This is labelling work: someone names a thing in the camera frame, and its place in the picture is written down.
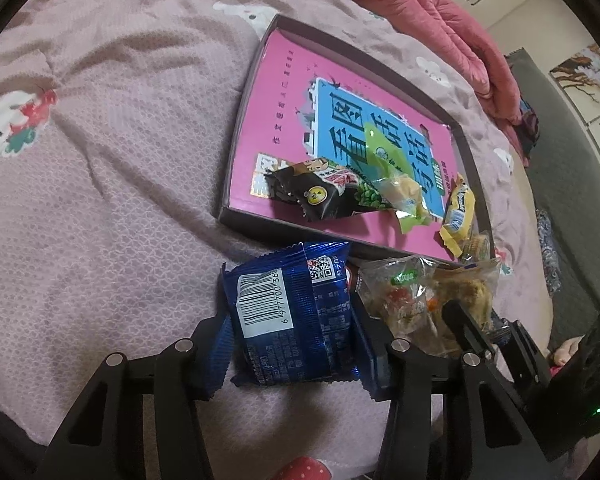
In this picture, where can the dark striped cloth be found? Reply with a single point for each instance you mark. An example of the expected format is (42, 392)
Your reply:
(527, 130)

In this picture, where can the pink quilt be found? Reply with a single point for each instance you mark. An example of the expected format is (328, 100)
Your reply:
(445, 20)

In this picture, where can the yellow snack packet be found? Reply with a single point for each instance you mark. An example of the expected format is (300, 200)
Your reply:
(460, 210)

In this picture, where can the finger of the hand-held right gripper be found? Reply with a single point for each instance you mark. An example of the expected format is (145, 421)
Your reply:
(467, 327)

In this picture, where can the wall poster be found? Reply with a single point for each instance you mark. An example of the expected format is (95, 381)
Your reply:
(585, 80)

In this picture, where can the dark shallow box tray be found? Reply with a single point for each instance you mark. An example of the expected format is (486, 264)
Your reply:
(280, 227)

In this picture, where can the black snack packet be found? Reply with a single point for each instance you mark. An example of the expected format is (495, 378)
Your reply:
(320, 195)

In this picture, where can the clear brown pastry packet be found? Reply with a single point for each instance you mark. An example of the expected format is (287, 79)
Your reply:
(472, 290)

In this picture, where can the blue snack packet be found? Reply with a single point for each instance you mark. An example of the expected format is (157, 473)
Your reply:
(290, 320)

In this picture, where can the clear nut cake packet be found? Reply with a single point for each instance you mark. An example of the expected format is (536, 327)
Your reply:
(400, 290)

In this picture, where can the pink book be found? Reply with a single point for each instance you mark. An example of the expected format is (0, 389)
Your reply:
(280, 110)

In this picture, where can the blue patterned cloth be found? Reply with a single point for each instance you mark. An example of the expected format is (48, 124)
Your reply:
(547, 250)

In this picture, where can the green snack packet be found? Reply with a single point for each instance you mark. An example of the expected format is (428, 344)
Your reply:
(385, 155)

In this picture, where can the orange snack packet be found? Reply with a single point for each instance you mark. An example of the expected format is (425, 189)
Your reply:
(477, 247)

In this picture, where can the grey padded headboard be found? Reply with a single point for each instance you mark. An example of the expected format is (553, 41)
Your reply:
(570, 185)

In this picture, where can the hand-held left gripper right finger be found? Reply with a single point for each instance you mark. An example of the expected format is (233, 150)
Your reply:
(375, 370)

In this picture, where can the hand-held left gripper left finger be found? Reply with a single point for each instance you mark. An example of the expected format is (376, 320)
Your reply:
(212, 375)

